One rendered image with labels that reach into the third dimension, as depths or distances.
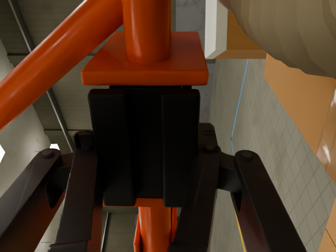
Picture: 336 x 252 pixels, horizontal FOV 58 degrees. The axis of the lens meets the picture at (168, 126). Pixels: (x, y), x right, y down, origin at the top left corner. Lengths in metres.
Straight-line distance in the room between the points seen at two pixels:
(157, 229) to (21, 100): 0.12
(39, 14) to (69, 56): 10.10
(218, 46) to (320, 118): 1.25
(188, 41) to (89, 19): 0.06
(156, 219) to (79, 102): 11.89
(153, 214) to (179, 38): 0.11
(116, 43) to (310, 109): 0.17
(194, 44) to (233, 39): 1.33
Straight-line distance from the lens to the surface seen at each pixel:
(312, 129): 0.28
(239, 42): 1.51
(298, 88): 0.31
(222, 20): 1.51
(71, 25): 0.17
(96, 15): 0.17
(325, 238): 1.57
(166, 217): 0.21
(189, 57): 0.16
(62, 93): 11.98
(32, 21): 10.48
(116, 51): 0.17
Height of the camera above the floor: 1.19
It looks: 2 degrees up
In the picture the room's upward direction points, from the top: 89 degrees counter-clockwise
